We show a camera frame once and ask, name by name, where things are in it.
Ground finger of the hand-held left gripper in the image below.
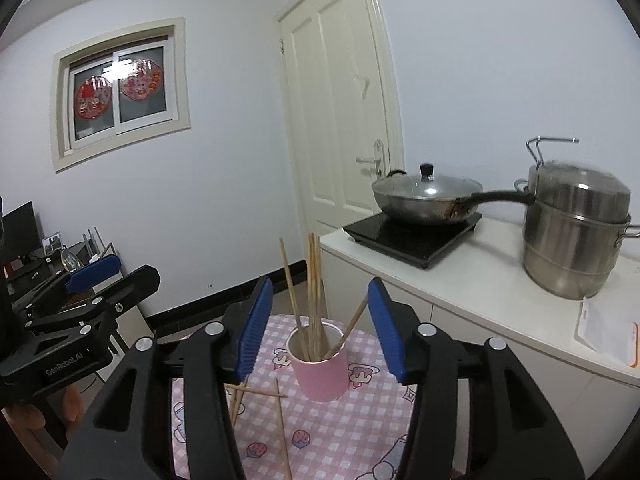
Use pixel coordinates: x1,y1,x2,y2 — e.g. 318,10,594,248
22,264,161,343
10,254,122,321

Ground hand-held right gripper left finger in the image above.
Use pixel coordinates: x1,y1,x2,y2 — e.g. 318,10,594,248
62,276,275,480

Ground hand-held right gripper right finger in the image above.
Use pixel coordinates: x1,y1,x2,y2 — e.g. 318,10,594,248
367,276,586,480

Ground single wooden chopstick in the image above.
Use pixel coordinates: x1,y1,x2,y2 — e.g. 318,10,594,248
230,384,247,427
275,378,292,480
224,383,289,398
233,384,252,423

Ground pink cup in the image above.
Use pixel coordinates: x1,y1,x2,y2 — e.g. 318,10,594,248
286,322,349,402

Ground person's left hand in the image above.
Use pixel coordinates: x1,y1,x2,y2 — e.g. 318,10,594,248
2,387,83,431

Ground grey metal rods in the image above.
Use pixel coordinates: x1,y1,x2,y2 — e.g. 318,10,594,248
82,230,102,262

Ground black computer monitor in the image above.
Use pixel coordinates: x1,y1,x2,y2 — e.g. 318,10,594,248
0,201,41,256

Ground black induction cooktop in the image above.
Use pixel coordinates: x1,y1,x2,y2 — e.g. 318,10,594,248
342,211,483,269

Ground white kitchen cabinet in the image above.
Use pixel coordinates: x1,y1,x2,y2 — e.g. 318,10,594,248
319,217,640,480

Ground pink checked tablecloth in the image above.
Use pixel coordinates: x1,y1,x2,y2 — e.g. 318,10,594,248
170,314,426,480

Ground glass wok lid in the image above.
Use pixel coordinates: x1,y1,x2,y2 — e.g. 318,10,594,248
372,162,483,200

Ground red paper window decal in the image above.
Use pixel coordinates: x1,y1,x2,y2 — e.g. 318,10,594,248
74,75,113,121
118,59,160,102

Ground cream framed window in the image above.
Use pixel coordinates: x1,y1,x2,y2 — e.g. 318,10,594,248
51,16,192,174

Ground stainless steel steamer pot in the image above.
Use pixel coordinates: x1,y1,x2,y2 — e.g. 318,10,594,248
515,160,640,301

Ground white printed paper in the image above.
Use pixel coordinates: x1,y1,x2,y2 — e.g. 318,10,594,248
574,296,638,361

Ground cream panelled door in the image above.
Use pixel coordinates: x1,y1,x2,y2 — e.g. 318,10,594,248
276,0,405,321

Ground white orange-edged card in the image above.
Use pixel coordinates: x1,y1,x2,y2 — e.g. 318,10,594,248
617,322,640,370

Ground steel wok black handle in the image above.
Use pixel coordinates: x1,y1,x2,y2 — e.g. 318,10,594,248
371,170,536,226

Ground cream lever door handle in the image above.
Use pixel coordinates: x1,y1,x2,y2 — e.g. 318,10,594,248
356,139,388,180

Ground metal wire handle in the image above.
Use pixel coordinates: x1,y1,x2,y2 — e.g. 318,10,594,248
526,136,580,171

